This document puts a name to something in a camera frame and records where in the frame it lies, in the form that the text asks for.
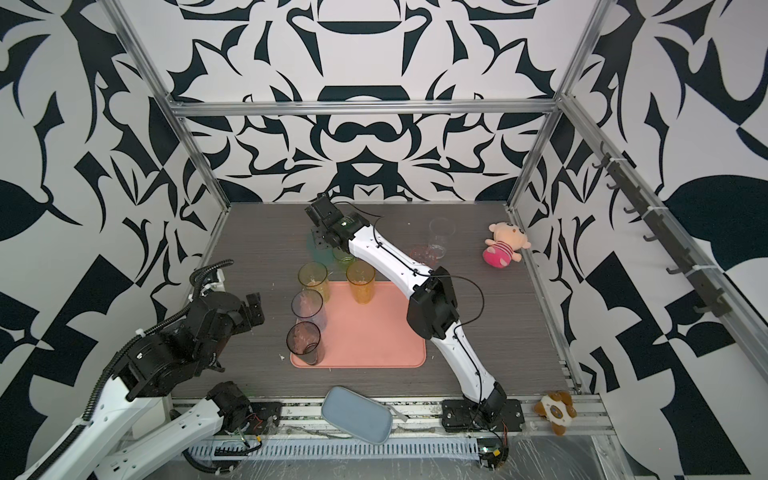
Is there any teal dotted glass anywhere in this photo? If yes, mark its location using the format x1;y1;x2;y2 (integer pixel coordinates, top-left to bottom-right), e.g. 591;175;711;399
306;231;334;266

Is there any short green glass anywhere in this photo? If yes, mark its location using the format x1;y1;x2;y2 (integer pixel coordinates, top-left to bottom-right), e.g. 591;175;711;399
332;248;356;269

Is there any tall yellow-green glass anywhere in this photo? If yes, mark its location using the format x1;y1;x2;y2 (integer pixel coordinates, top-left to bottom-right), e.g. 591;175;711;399
297;262;331;302

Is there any tall dark grey glass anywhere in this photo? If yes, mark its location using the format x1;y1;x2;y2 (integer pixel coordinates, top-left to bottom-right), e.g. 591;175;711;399
286;321;324;366

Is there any tall blue glass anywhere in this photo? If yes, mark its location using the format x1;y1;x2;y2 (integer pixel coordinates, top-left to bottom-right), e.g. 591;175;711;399
291;289;327;331

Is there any tall amber glass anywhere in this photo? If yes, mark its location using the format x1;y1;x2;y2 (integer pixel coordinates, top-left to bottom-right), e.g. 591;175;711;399
346;259;376;304

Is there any tall clear glass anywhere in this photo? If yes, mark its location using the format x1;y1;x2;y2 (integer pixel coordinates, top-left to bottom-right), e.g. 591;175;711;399
428;217;456;259

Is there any pink plastic tray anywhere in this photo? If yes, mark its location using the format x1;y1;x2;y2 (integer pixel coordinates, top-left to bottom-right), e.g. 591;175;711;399
290;281;426;369

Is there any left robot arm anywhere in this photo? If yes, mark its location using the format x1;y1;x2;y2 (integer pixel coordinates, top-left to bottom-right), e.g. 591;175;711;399
20;291;265;479

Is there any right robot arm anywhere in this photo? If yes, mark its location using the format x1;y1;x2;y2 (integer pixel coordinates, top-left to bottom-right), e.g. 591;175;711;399
305;193;507;425

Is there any short pink glass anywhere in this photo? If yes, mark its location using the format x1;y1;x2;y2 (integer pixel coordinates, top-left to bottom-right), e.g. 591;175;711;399
409;245;439;269

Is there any pink plush pig toy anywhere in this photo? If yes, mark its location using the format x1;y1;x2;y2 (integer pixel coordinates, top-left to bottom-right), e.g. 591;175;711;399
482;222;531;269

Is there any brown white plush toy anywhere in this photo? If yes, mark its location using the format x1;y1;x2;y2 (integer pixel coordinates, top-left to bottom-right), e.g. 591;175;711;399
534;391;578;436

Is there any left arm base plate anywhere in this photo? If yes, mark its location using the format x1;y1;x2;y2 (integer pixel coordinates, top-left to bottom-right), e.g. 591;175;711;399
240;401;283;435

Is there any white slotted cable duct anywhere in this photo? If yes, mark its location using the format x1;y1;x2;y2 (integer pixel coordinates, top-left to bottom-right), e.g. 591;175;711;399
189;438;480;462

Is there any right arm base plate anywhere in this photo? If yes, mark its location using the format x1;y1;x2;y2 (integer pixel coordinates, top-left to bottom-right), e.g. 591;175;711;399
440;399;525;433

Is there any black wall hook rail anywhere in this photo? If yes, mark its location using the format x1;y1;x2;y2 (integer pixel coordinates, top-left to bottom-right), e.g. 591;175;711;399
593;143;733;318

